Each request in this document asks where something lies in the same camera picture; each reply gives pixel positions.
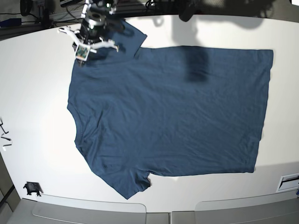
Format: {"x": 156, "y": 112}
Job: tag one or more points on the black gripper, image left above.
{"x": 93, "y": 31}

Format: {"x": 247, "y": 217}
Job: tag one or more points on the dark blue T-shirt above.
{"x": 175, "y": 111}

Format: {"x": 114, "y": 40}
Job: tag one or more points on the blue box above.
{"x": 12, "y": 22}

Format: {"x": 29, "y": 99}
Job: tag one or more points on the black hex key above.
{"x": 2, "y": 128}

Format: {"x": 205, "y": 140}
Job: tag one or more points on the silver hex key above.
{"x": 7, "y": 143}

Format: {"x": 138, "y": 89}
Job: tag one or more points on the black plastic clip part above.
{"x": 33, "y": 187}

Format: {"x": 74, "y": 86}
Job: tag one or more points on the grey left chair back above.
{"x": 32, "y": 212}

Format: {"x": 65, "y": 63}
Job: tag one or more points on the grey chair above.
{"x": 268, "y": 209}
{"x": 32, "y": 212}

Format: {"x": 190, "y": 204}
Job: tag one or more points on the grey right chair back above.
{"x": 268, "y": 209}

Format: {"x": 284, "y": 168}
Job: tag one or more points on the white wrist camera, image left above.
{"x": 82, "y": 52}

